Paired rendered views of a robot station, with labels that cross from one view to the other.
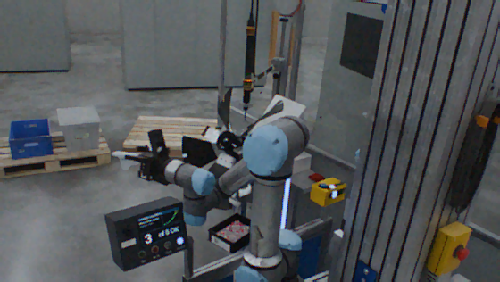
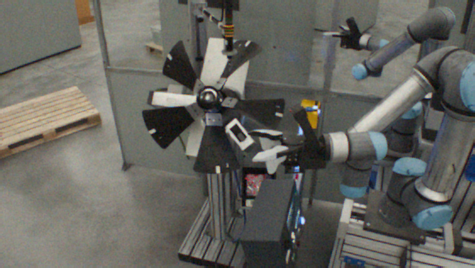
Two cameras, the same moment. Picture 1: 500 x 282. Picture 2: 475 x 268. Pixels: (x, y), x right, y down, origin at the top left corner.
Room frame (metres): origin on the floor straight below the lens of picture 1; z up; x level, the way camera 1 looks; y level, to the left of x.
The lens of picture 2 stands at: (0.69, 0.85, 1.92)
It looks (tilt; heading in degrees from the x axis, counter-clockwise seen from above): 31 degrees down; 327
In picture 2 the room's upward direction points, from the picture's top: straight up
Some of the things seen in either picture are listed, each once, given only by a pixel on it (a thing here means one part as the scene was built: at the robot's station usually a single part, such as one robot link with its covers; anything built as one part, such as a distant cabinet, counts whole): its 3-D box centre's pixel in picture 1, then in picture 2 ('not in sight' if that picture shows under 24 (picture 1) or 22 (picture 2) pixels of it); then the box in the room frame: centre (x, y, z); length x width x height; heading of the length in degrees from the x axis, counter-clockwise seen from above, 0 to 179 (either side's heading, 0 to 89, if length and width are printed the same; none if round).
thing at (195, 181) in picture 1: (195, 180); (363, 147); (1.12, 0.19, 1.43); 0.11 x 0.08 x 0.09; 60
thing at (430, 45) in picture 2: not in sight; (428, 65); (1.40, -0.65, 1.41); 0.15 x 0.12 x 0.55; 98
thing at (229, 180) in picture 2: not in sight; (227, 160); (2.27, -0.08, 0.58); 0.09 x 0.05 x 1.15; 41
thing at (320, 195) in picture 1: (328, 193); (309, 114); (1.87, -0.37, 1.02); 0.16 x 0.10 x 0.11; 131
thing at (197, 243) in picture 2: not in sight; (224, 231); (2.18, 0.02, 0.04); 0.62 x 0.45 x 0.08; 131
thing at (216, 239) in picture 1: (235, 233); (259, 187); (1.70, 0.09, 0.85); 0.22 x 0.17 x 0.07; 144
